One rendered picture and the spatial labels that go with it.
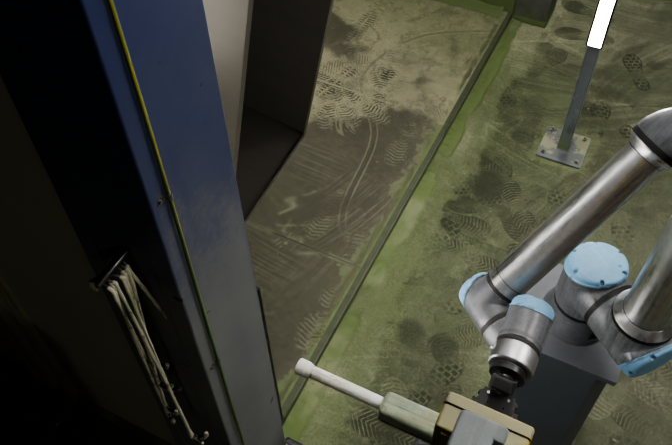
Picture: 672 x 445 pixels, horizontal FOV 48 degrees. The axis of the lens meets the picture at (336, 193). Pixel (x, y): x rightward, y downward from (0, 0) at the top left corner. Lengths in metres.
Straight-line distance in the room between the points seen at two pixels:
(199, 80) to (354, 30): 3.02
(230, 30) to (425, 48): 2.22
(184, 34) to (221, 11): 0.81
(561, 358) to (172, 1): 1.56
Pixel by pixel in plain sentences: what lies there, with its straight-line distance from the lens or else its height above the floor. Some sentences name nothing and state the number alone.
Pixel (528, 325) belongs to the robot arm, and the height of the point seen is 1.17.
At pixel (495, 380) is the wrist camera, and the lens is 1.41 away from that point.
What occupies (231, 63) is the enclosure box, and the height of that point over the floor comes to 1.32.
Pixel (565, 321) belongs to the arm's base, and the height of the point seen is 0.71.
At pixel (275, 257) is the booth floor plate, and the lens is 3.00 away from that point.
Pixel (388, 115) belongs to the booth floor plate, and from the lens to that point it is 3.50.
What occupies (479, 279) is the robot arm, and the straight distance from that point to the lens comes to 1.73.
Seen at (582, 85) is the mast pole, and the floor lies 0.40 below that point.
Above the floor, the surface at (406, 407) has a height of 1.20.
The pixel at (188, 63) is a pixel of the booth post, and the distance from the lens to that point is 0.95.
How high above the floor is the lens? 2.49
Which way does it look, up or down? 50 degrees down
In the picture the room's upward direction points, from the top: 2 degrees counter-clockwise
